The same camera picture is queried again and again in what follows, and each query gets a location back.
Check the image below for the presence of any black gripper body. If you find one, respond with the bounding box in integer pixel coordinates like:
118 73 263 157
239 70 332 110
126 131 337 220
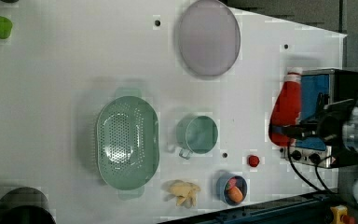
281 99 354 144

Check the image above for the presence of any red plush ketchup bottle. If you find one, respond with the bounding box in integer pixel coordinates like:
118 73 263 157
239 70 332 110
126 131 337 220
268 67 303 147

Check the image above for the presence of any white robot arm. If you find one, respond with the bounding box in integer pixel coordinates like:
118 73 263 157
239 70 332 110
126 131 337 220
279 98 358 209

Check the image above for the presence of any green perforated strainer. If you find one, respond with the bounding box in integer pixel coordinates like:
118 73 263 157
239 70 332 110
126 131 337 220
95 88 159 200

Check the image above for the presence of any small red ball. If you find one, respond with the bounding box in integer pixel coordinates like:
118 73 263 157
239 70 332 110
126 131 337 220
248 155 260 167

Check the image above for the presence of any yellow emergency stop button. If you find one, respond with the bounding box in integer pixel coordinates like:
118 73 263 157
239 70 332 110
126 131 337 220
330 205 356 224

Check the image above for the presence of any blue bowl with toys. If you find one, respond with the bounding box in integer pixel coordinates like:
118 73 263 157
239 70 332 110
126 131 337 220
216 173 247 206

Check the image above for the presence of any green metal cup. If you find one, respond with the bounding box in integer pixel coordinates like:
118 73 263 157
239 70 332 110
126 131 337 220
176 115 218 160

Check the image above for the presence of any lilac round plate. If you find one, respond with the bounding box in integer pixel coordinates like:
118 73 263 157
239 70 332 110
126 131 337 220
178 0 241 76

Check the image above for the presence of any yellow plush toy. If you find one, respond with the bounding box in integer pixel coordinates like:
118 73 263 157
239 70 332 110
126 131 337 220
166 180 200 208

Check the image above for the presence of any black round container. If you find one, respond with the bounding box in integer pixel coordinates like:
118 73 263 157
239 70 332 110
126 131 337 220
0 187 56 224

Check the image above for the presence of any green plush toy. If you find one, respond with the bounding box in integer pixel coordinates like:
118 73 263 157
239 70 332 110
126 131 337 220
0 16 13 39

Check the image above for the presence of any black cable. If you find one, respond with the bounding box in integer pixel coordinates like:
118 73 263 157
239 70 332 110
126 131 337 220
287 139 337 194

